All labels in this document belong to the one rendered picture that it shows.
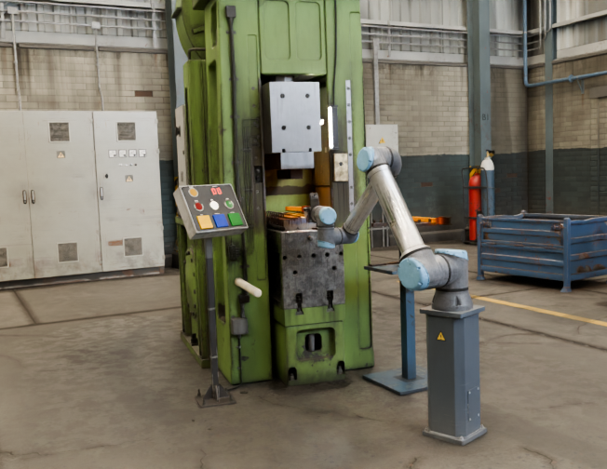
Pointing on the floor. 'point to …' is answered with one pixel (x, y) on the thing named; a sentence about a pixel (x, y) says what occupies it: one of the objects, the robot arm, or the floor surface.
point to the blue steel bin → (547, 246)
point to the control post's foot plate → (215, 397)
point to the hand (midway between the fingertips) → (306, 207)
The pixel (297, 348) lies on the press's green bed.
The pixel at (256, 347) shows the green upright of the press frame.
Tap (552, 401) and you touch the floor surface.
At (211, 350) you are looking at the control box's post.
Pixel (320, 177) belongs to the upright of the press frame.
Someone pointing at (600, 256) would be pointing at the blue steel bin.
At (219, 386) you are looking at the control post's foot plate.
